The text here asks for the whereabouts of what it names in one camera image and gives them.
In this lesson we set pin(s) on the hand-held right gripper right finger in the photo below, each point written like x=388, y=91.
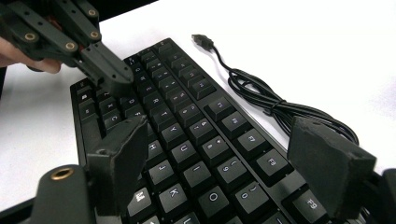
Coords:
x=330, y=165

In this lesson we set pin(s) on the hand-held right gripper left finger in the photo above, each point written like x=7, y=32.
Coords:
x=121, y=161

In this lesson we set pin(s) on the white board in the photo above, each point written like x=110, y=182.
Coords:
x=311, y=46

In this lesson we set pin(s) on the black computer keyboard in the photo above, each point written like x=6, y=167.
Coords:
x=193, y=115

